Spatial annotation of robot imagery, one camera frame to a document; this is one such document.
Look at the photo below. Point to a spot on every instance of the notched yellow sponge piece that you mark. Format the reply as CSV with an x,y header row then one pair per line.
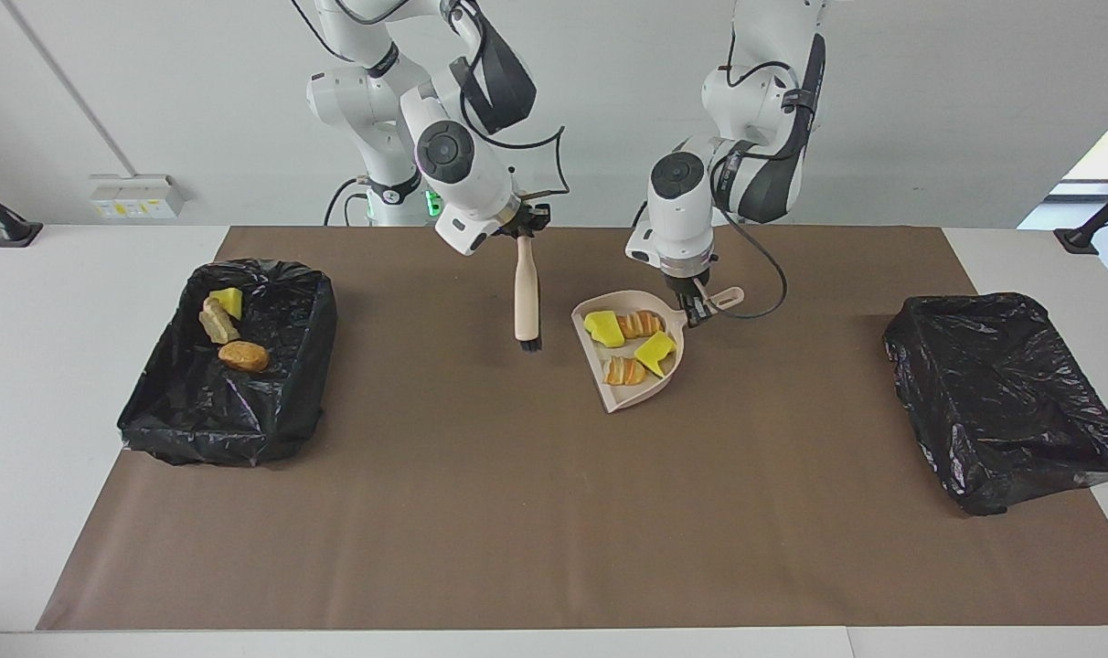
x,y
655,352

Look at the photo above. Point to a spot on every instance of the small striped bread piece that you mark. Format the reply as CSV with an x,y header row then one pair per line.
x,y
643,323

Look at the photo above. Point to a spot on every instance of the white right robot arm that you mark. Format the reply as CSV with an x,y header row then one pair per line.
x,y
467,178

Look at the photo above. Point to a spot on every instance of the orange striped bread slice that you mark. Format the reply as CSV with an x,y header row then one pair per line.
x,y
216,324

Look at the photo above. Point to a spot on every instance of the black bag lined bin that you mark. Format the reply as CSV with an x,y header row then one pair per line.
x,y
1002,402
243,411

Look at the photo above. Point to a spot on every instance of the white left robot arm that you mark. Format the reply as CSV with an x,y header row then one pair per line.
x,y
682,219

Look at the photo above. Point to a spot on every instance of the yellow sponge chunk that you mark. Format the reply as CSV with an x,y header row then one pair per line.
x,y
604,329

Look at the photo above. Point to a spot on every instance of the black clamp stand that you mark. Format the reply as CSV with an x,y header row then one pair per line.
x,y
1080,239
15,233

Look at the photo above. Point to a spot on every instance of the brown paper table mat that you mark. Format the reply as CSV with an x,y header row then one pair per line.
x,y
554,567

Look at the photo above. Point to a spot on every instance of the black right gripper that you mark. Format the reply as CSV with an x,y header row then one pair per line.
x,y
517,222

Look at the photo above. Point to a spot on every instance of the pale pink plastic dustpan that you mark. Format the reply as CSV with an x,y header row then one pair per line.
x,y
641,391

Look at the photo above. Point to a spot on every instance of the yellow sponge wedge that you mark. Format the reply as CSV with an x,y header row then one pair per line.
x,y
227,302

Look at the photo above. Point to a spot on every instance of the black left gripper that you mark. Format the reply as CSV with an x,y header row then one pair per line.
x,y
687,274

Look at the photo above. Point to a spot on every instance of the pale bread lump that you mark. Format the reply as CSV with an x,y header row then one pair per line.
x,y
623,370

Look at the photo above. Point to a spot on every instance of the beige hand brush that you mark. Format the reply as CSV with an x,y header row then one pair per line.
x,y
527,292

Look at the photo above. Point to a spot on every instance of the brown bread bun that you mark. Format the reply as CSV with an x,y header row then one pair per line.
x,y
243,355

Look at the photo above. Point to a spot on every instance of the white wall outlet box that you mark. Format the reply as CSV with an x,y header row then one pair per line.
x,y
133,196

